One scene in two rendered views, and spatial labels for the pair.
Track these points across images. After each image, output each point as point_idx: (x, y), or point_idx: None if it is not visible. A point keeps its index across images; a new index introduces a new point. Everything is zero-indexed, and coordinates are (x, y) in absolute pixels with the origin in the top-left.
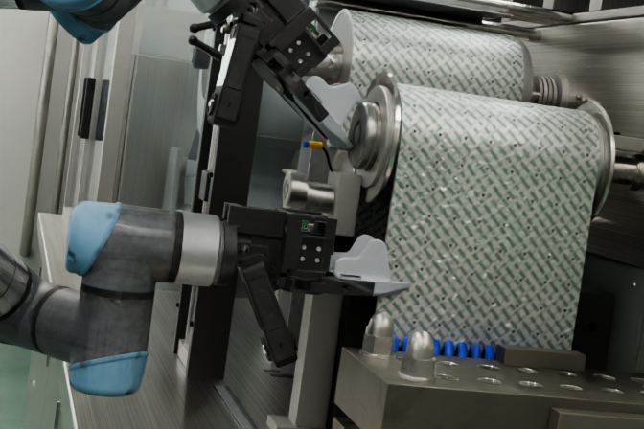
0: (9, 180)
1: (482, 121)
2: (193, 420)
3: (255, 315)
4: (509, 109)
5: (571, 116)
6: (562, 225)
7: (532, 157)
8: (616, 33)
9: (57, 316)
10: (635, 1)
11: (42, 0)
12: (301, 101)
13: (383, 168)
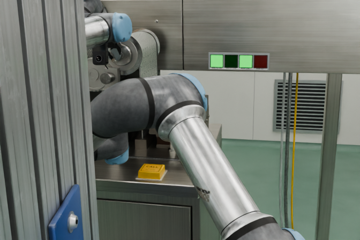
0: None
1: (144, 42)
2: (97, 162)
3: None
4: (142, 36)
5: (147, 34)
6: (155, 65)
7: (151, 49)
8: (121, 4)
9: (105, 145)
10: None
11: (117, 40)
12: (119, 50)
13: (136, 64)
